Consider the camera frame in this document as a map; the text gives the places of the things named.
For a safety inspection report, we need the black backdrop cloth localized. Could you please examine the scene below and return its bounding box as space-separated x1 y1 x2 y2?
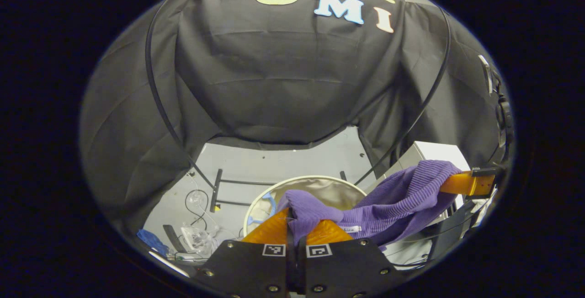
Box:
79 0 515 234

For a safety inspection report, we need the blue cloth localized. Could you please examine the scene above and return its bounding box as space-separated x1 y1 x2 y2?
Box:
137 229 170 256

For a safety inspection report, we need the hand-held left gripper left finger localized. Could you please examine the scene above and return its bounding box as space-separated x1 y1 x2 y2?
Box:
192 208 294 298

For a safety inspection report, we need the purple knit jacket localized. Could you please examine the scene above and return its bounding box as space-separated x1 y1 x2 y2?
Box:
276 160 463 249

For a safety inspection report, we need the dark hanging object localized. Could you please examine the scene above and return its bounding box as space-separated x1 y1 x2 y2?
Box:
478 54 514 154

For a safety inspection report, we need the white box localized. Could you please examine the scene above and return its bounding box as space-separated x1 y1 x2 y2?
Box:
365 141 471 225

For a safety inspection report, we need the clear plastic bag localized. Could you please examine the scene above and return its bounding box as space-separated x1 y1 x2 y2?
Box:
180 224 221 258

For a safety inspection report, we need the beige round laundry hamper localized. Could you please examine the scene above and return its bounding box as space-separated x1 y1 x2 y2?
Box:
243 175 369 238

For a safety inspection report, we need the black cable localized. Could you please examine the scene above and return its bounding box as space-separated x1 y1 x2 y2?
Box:
185 188 212 228

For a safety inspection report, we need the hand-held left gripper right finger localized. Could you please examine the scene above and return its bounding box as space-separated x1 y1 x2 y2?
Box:
296 218 407 298

